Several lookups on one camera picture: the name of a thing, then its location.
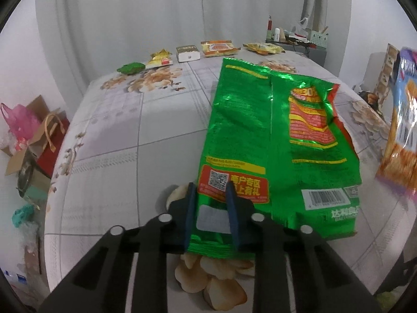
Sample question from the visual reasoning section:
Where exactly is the red gift bag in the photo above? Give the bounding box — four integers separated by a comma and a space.
36, 111, 71, 178

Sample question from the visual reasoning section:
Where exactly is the green snack bag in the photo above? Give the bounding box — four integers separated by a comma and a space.
186, 57, 364, 261

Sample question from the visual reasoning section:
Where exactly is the teal crumpled bag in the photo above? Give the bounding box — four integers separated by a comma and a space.
12, 204, 37, 228

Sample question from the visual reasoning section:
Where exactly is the tall patterned carton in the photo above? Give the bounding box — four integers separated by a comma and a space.
375, 43, 400, 111

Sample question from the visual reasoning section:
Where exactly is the white curtain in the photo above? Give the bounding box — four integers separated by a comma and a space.
34, 0, 352, 88

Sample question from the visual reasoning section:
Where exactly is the small white box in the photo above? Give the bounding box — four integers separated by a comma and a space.
176, 44, 200, 62

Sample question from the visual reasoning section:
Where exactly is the pink plastic bag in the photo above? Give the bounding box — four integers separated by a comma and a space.
0, 103, 41, 141

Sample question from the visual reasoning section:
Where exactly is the brown cardboard box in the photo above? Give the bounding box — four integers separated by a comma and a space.
5, 95, 62, 177

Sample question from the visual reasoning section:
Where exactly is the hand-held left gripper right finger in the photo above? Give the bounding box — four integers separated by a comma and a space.
226, 181, 383, 313

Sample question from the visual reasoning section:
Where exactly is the printed cardboard box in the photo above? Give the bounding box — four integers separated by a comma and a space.
353, 85, 382, 105

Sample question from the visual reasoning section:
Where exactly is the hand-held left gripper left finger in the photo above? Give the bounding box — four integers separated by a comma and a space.
39, 183, 198, 313

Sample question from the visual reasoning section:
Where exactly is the grey cabinet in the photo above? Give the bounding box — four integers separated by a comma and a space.
265, 37, 327, 67

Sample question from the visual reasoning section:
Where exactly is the yellow red snack packet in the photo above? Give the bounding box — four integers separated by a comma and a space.
145, 49, 173, 70

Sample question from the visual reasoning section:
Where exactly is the orange snack packet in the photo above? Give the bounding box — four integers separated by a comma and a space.
200, 40, 242, 58

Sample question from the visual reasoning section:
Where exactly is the purple cracker bag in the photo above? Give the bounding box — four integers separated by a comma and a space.
374, 47, 417, 203

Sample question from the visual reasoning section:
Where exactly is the small green packet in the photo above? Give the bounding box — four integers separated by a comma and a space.
116, 62, 146, 75

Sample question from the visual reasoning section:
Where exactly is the white board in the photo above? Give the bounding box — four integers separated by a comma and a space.
361, 52, 390, 93

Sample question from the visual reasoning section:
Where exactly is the wide yellow snack packet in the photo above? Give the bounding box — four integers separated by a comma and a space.
243, 42, 285, 55

